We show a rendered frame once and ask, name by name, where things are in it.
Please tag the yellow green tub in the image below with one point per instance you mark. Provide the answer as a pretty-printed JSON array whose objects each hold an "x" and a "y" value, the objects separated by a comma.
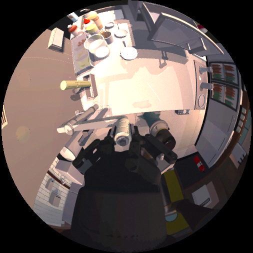
[{"x": 92, "y": 29}]

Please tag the grey sink panel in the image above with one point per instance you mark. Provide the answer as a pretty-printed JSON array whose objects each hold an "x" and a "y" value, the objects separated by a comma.
[{"x": 198, "y": 87}]

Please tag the brown cardboard box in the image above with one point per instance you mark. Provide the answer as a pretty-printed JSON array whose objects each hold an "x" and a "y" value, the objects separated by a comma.
[{"x": 203, "y": 194}]

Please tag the grey tap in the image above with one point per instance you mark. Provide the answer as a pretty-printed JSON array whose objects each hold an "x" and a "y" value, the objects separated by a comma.
[
  {"x": 206, "y": 69},
  {"x": 207, "y": 86}
]

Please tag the grey cup with straws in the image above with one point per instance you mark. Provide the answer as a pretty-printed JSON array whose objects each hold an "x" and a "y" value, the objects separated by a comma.
[{"x": 108, "y": 37}]

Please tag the dark grey cylinder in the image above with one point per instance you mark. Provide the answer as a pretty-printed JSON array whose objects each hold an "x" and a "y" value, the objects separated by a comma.
[{"x": 87, "y": 113}]

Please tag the white ribbed cylinder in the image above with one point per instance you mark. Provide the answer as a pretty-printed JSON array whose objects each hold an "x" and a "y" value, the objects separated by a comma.
[{"x": 122, "y": 128}]

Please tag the white wall vent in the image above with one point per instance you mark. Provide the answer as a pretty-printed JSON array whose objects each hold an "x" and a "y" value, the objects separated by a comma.
[{"x": 4, "y": 117}]

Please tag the small grey dish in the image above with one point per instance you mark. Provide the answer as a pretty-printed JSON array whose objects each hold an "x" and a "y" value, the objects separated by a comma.
[{"x": 109, "y": 25}]

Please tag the cream wooden muddler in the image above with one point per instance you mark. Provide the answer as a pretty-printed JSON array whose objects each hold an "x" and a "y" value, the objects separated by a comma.
[{"x": 75, "y": 85}]

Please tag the large grey overhead shelf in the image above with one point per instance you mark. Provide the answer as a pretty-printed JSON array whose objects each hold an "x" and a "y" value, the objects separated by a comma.
[{"x": 174, "y": 33}]

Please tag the white shallow bowl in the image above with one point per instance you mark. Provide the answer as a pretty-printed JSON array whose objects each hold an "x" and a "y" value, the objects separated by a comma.
[{"x": 121, "y": 33}]

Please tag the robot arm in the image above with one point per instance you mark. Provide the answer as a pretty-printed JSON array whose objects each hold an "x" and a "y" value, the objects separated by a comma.
[{"x": 161, "y": 130}]

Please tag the red fire extinguisher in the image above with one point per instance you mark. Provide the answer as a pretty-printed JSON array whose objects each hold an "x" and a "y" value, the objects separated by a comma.
[{"x": 199, "y": 164}]

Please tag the yellow flat sheet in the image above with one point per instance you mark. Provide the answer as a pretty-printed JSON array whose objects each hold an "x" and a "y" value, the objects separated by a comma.
[{"x": 174, "y": 185}]

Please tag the grey gated holder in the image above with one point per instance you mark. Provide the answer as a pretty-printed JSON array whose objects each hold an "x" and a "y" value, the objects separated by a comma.
[{"x": 92, "y": 87}]

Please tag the grey low cupboard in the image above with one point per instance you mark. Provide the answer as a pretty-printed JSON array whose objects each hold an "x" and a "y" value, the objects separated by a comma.
[{"x": 68, "y": 172}]

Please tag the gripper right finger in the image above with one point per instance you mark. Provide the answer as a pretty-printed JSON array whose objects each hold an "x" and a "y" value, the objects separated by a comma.
[{"x": 158, "y": 148}]

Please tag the white rectangular box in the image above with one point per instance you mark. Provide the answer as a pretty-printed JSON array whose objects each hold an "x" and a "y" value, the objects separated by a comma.
[{"x": 56, "y": 39}]

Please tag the red brown bottle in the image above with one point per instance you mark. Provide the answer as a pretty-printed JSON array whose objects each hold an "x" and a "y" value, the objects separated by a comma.
[{"x": 72, "y": 30}]

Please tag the white round perforated plate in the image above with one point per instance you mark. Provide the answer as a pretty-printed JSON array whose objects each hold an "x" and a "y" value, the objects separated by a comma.
[{"x": 128, "y": 53}]

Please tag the blue and white can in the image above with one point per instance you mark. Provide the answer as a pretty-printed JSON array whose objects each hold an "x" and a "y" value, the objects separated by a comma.
[{"x": 73, "y": 17}]

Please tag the grey garnish tray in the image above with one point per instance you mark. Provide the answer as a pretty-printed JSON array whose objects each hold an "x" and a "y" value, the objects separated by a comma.
[{"x": 81, "y": 57}]

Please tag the long grey flat bar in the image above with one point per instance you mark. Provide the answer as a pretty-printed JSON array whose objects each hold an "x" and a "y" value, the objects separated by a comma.
[{"x": 94, "y": 123}]

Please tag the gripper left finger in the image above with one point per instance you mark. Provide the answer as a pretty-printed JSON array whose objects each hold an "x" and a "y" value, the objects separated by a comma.
[{"x": 89, "y": 152}]

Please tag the white bottle red cap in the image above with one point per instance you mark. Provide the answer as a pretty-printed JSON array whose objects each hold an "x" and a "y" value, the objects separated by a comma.
[{"x": 88, "y": 23}]

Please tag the tan tall bottle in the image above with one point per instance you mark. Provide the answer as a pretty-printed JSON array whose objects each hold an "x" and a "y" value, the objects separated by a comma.
[{"x": 96, "y": 19}]

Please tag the grey tube blue end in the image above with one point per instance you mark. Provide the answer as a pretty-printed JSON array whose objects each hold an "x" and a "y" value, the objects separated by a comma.
[{"x": 170, "y": 213}]

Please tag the grey cabinet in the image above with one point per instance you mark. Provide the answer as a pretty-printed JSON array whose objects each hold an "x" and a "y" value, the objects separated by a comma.
[{"x": 215, "y": 136}]

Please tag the small black clamp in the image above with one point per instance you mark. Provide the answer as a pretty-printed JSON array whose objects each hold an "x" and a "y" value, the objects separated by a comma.
[{"x": 182, "y": 112}]

